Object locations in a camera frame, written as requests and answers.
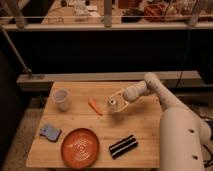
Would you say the red basket on shelf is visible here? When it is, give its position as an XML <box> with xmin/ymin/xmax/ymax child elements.
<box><xmin>144</xmin><ymin>3</ymin><xmax>180</xmax><ymax>22</ymax></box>

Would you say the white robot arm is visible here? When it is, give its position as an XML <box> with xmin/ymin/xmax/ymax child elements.
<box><xmin>108</xmin><ymin>72</ymin><xmax>213</xmax><ymax>171</ymax></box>

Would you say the orange ridged plate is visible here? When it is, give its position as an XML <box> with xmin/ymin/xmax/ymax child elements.
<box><xmin>60</xmin><ymin>128</ymin><xmax>100</xmax><ymax>169</ymax></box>

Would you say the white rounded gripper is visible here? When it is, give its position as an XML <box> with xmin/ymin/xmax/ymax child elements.
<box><xmin>109</xmin><ymin>85</ymin><xmax>144</xmax><ymax>112</ymax></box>

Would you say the translucent plastic cup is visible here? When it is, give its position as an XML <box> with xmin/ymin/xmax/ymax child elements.
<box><xmin>52</xmin><ymin>89</ymin><xmax>70</xmax><ymax>112</ymax></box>

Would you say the black white striped cloth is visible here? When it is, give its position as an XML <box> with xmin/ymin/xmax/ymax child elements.
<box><xmin>109</xmin><ymin>135</ymin><xmax>138</xmax><ymax>159</ymax></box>

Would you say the metal diagonal support rod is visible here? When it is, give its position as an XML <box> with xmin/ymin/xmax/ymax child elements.
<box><xmin>0</xmin><ymin>25</ymin><xmax>32</xmax><ymax>79</ymax></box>

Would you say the black dark object on shelf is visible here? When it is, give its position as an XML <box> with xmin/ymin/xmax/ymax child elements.
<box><xmin>121</xmin><ymin>9</ymin><xmax>144</xmax><ymax>23</ymax></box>

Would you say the orange carrot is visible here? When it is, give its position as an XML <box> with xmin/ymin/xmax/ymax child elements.
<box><xmin>88</xmin><ymin>98</ymin><xmax>103</xmax><ymax>116</ymax></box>

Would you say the blue sponge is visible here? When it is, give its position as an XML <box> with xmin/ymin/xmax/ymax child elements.
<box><xmin>39</xmin><ymin>124</ymin><xmax>62</xmax><ymax>142</ymax></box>

